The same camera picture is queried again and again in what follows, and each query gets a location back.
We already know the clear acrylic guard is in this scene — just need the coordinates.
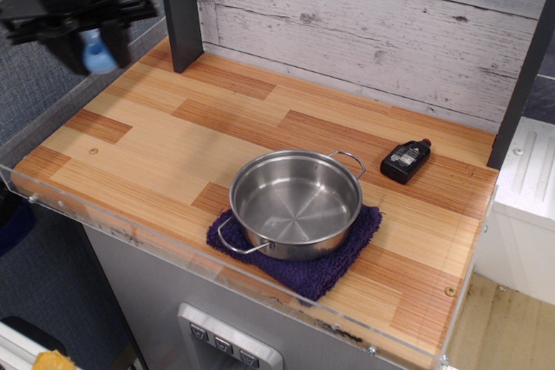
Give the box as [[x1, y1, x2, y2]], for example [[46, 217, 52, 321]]
[[8, 33, 498, 369]]

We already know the yellow black object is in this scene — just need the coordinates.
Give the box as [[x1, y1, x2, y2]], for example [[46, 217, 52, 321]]
[[31, 350, 77, 370]]

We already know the dark grey right post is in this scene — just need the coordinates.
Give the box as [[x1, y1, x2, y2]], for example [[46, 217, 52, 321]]
[[486, 0, 555, 169]]

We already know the blue grey toy spoon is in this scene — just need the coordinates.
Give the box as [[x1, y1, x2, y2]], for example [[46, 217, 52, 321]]
[[82, 29, 117, 75]]

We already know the white side cabinet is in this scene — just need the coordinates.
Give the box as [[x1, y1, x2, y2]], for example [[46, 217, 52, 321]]
[[473, 117, 554, 304]]

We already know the stainless steel pot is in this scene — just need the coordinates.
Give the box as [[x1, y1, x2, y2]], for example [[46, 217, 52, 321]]
[[217, 149, 366, 262]]

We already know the silver button panel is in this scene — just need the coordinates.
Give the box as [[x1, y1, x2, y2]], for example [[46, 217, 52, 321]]
[[177, 302, 284, 369]]

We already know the small black bottle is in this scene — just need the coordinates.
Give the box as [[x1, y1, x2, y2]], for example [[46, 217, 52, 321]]
[[380, 139, 432, 185]]

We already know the dark grey post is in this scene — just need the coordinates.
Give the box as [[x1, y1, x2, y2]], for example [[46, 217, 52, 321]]
[[486, 0, 555, 169], [163, 0, 204, 73]]

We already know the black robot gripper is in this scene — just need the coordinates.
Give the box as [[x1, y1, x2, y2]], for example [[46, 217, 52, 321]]
[[1, 0, 158, 75]]

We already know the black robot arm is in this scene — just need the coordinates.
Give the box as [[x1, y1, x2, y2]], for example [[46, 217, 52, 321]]
[[1, 0, 157, 75]]

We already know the dark grey left post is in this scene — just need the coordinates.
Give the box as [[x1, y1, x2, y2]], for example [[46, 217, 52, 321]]
[[163, 0, 204, 73]]

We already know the purple towel cloth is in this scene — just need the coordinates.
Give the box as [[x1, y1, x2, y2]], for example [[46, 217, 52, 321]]
[[206, 205, 382, 302]]

